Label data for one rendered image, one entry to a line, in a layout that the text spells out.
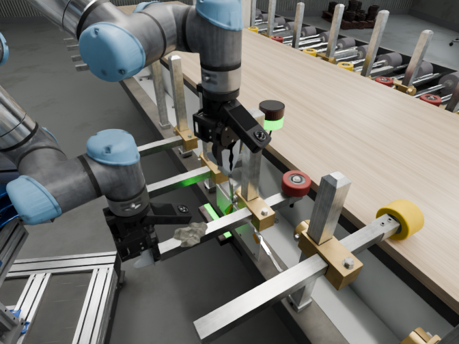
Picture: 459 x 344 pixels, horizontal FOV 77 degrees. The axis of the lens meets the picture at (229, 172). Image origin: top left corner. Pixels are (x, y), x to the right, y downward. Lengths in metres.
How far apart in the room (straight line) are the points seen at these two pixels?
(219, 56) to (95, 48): 0.19
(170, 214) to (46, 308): 1.02
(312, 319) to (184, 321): 0.87
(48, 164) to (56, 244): 1.56
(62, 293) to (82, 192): 1.10
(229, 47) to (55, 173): 0.33
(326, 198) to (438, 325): 0.43
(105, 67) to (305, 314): 0.70
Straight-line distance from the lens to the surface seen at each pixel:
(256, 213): 0.76
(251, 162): 0.71
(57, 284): 1.60
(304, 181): 0.82
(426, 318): 0.86
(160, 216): 0.61
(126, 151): 0.49
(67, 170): 0.50
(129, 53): 0.44
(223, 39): 0.51
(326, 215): 0.54
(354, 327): 0.94
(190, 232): 0.72
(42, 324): 1.53
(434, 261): 0.77
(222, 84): 0.53
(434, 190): 0.96
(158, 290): 1.67
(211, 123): 0.58
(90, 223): 2.08
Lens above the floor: 1.43
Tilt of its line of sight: 39 degrees down
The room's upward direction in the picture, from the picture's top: straight up
